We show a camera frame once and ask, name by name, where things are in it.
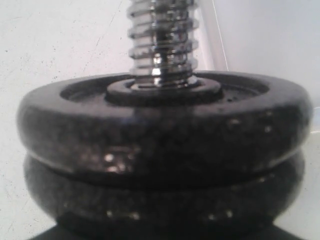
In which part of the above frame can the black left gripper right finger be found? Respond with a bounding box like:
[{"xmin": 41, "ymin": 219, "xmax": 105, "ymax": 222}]
[{"xmin": 269, "ymin": 223, "xmax": 320, "ymax": 240}]

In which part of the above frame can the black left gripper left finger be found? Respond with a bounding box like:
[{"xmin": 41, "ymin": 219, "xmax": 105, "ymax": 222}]
[{"xmin": 28, "ymin": 225, "xmax": 75, "ymax": 240}]

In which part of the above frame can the black weight plate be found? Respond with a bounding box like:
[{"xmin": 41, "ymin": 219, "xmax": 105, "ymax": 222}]
[{"xmin": 17, "ymin": 71, "xmax": 313, "ymax": 185}]

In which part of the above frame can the chrome threaded dumbbell bar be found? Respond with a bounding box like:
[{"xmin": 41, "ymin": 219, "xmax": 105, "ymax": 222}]
[{"xmin": 127, "ymin": 0, "xmax": 199, "ymax": 89}]

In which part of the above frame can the black weight plate far end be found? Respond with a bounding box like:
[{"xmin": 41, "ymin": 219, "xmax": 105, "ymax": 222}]
[{"xmin": 22, "ymin": 152, "xmax": 306, "ymax": 240}]

